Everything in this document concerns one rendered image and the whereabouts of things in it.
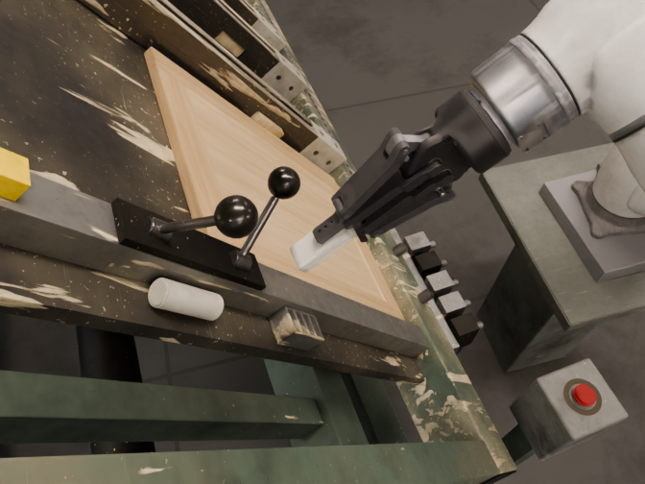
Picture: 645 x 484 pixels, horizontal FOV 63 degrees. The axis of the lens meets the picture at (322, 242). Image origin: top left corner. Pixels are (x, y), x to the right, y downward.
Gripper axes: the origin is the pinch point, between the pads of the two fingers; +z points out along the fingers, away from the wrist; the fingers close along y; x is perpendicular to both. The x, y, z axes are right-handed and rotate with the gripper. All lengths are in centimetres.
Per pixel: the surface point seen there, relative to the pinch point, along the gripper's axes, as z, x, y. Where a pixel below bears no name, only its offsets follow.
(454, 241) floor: 13, 70, 167
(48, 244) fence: 13.8, 2.0, -21.2
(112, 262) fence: 13.8, 2.0, -15.0
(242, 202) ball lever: -0.3, -0.7, -13.1
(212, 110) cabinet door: 13.8, 43.6, 12.3
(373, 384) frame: 52, 20, 117
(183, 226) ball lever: 6.7, 2.1, -12.6
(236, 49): 13, 81, 33
